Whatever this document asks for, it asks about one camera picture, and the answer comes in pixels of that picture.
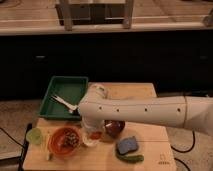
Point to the green cucumber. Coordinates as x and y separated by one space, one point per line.
129 159

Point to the white plastic fork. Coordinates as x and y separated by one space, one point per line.
71 108

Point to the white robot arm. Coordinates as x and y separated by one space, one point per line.
188 112

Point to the green plastic tray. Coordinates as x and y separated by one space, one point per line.
69 88

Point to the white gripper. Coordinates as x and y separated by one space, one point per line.
92 126

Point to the red apple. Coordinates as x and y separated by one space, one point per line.
95 135

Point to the light green plastic cup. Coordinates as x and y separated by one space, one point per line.
34 136

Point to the blue sponge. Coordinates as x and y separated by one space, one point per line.
126 145

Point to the orange bowl with food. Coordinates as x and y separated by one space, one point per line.
64 141

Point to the wooden stool frame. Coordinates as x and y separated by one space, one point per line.
94 12

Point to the dark red bowl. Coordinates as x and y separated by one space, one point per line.
114 128

